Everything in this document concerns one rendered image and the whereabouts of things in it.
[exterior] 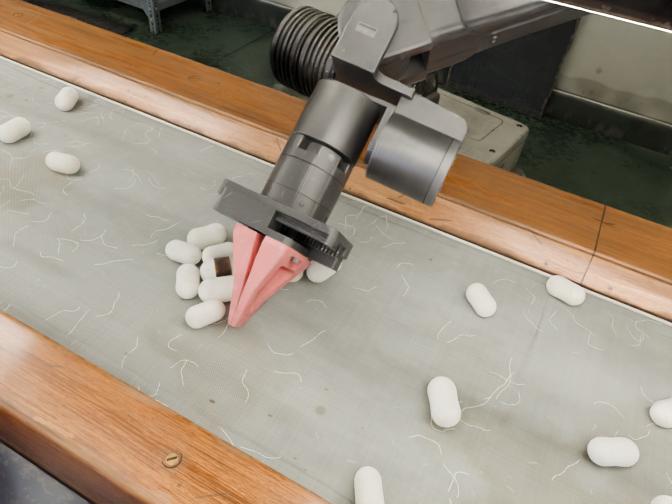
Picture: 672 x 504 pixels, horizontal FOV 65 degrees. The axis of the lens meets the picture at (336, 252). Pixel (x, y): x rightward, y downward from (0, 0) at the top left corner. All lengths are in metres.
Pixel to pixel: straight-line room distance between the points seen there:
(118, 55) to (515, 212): 0.54
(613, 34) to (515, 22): 1.99
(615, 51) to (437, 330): 2.09
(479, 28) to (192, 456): 0.36
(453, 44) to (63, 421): 0.38
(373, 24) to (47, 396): 0.34
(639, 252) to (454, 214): 0.18
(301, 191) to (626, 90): 2.19
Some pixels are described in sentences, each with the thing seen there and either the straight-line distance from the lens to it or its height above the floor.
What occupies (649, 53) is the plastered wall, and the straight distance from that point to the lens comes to 2.46.
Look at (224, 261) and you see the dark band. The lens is 0.46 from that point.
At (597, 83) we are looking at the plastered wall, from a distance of 2.51.
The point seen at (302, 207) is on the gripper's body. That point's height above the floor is 0.84.
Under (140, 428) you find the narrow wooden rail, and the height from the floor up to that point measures 0.76.
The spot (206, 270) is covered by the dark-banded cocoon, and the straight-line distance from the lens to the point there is 0.46.
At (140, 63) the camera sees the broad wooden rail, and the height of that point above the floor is 0.76.
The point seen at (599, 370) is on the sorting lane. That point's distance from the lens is 0.50.
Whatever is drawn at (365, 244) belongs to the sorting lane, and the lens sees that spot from 0.52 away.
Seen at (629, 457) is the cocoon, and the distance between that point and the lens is 0.44.
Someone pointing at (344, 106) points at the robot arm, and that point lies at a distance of 0.42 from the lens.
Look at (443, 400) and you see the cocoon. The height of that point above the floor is 0.76.
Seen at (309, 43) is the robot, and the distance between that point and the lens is 0.83.
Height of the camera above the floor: 1.09
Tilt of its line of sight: 44 degrees down
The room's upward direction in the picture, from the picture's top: 8 degrees clockwise
